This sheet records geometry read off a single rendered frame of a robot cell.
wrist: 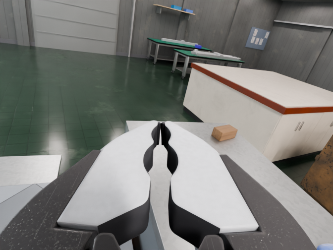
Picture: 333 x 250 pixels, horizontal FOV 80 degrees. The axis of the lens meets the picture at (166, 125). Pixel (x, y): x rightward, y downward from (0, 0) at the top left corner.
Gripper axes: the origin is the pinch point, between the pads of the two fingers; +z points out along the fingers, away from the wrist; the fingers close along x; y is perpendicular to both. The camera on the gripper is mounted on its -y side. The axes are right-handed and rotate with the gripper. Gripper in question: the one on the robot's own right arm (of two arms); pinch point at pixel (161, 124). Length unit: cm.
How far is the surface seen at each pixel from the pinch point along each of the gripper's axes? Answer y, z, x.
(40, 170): 63, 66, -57
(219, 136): 43, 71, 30
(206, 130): 44, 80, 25
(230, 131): 41, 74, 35
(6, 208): 54, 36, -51
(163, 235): 41.2, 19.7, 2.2
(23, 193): 54, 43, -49
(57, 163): 64, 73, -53
